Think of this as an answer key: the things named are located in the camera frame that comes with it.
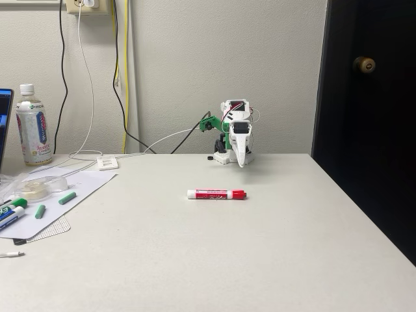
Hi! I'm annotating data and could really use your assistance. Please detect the blue Expo marker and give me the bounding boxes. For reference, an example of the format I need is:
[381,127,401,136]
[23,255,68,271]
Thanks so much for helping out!
[0,205,27,230]

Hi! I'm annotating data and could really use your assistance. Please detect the black power cable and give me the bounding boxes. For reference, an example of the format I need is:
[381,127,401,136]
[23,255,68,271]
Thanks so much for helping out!
[52,0,70,155]

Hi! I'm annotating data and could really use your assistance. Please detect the black camera cable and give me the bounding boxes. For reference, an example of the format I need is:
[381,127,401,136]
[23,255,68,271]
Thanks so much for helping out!
[170,112,211,155]

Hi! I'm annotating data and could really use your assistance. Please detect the clear plastic wrapper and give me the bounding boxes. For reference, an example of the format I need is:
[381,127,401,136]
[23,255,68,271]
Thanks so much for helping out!
[0,172,33,204]

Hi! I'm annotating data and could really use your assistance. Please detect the green gripper camera mount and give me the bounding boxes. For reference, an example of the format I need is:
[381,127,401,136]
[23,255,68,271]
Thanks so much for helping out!
[198,112,229,135]

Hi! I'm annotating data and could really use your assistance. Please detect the red Expo marker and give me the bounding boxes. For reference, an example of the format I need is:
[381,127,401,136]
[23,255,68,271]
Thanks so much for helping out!
[187,188,248,202]

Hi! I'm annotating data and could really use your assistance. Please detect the black door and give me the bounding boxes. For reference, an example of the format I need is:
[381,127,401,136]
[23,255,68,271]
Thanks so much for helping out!
[311,0,416,266]

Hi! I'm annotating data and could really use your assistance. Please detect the beige wall outlet plate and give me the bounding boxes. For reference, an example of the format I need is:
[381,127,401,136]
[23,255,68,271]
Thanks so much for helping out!
[66,0,111,16]

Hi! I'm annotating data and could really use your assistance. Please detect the white switch wall plate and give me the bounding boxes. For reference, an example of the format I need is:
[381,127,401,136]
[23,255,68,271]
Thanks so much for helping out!
[96,155,120,172]

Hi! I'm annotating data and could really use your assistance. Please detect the green Expo marker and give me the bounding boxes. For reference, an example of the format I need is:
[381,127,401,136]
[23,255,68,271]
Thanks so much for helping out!
[0,196,29,213]

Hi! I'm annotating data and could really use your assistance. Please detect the clear tape dispenser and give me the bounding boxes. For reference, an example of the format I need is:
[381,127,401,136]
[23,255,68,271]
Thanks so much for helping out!
[18,175,70,200]

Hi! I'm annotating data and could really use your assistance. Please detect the yellow cable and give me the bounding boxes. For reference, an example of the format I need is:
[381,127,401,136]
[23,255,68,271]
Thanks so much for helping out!
[111,0,130,154]

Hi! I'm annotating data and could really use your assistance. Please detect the red black servo wires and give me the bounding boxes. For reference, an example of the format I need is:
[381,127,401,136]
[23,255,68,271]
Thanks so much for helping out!
[220,103,262,125]

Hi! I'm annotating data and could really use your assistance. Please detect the black network cable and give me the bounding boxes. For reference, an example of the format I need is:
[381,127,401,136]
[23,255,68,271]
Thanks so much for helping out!
[111,0,158,155]

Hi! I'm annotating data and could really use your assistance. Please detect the brass door knob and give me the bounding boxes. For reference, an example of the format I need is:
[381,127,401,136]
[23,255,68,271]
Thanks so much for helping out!
[353,56,377,75]

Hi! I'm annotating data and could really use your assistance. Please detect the grey mesh mat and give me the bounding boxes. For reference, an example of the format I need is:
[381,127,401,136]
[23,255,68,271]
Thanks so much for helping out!
[25,214,72,242]

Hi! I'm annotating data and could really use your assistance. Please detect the jasmine tea plastic bottle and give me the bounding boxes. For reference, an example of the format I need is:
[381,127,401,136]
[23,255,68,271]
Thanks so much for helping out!
[15,83,54,167]

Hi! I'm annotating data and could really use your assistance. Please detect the white charger cable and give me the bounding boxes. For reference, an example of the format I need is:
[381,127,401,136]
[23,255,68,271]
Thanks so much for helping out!
[31,5,105,175]

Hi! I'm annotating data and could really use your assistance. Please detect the white paper sheet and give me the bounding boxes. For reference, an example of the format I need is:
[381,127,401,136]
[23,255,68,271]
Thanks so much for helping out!
[0,169,119,240]

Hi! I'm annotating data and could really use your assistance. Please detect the white USB cable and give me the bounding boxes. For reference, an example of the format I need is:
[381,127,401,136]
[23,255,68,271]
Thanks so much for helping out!
[115,128,202,160]

